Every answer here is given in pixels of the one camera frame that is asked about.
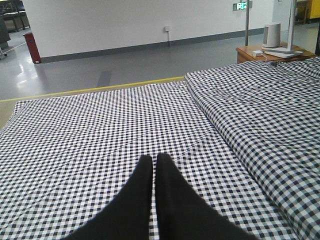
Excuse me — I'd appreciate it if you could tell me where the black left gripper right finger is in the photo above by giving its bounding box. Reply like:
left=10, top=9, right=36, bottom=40
left=155, top=153, right=254, bottom=240

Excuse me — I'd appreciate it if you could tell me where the green exit sign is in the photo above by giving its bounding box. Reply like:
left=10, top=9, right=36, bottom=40
left=232, top=0, right=253, bottom=11

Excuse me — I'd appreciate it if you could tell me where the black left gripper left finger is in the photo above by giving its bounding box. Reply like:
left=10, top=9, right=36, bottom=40
left=65, top=155, right=153, bottom=240

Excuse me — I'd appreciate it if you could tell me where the wooden nightstand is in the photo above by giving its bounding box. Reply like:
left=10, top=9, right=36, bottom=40
left=235, top=41, right=316, bottom=64

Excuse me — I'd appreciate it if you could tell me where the white charger adapter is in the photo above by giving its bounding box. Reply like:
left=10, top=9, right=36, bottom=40
left=252, top=50, right=263, bottom=58

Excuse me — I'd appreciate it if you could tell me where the metal pole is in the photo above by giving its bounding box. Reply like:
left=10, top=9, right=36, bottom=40
left=245, top=0, right=250, bottom=46

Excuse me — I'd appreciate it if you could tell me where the red fire extinguisher box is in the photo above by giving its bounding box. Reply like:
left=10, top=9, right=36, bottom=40
left=23, top=32, right=42, bottom=64

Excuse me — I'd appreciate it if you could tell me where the white cylindrical speaker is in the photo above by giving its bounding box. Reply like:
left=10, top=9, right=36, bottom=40
left=262, top=22, right=281, bottom=49

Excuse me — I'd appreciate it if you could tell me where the checkered bed sheet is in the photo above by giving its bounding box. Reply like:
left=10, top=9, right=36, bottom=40
left=0, top=82, right=297, bottom=240

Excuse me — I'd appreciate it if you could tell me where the white wall socket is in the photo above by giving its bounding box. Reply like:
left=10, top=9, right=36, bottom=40
left=164, top=25, right=171, bottom=32

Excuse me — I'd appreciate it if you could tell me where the checkered folded quilt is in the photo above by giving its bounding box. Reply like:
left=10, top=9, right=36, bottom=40
left=185, top=57, right=320, bottom=240

